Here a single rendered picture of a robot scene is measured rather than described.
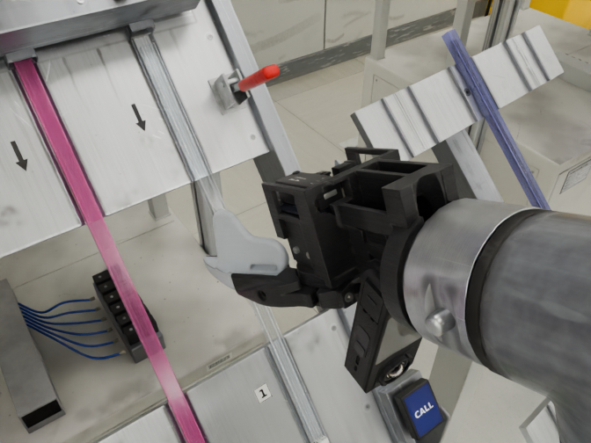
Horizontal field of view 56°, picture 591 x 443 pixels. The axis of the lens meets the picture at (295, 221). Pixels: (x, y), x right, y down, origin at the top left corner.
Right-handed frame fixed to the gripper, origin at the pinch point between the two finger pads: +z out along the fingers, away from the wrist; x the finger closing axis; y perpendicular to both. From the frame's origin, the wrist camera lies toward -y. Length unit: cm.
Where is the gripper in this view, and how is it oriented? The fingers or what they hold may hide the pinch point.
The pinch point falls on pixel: (273, 239)
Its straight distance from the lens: 45.6
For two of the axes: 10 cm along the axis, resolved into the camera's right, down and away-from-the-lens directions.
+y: -2.7, -9.1, -3.2
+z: -5.1, -1.4, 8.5
